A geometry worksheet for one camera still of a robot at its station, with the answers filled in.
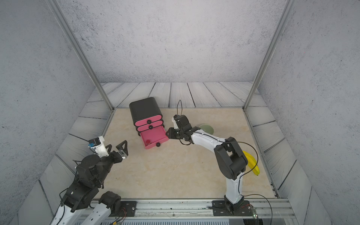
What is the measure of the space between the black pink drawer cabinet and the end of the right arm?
159 mm

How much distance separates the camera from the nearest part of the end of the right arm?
0.69m

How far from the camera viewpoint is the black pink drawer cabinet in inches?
37.5
